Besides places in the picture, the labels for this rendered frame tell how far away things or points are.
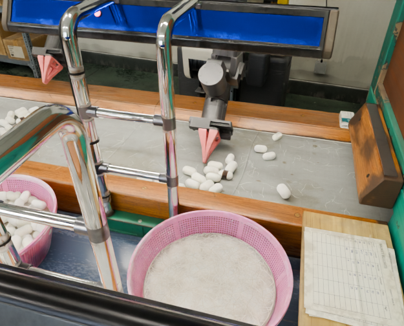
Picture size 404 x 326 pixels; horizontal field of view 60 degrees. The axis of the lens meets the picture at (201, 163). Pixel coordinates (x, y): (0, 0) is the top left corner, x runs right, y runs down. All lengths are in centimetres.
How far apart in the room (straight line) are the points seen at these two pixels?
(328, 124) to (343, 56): 187
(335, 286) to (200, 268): 22
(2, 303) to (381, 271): 56
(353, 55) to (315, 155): 199
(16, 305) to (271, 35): 54
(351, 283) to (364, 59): 237
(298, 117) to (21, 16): 70
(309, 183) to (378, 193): 17
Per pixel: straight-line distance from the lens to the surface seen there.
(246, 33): 63
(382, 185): 70
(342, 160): 92
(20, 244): 75
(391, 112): 88
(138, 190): 74
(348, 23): 279
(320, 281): 60
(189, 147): 90
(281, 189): 76
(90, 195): 36
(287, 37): 62
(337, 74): 290
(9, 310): 18
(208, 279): 63
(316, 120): 102
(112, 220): 77
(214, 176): 78
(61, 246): 80
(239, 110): 102
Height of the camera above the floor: 125
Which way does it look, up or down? 37 degrees down
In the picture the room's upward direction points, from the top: straight up
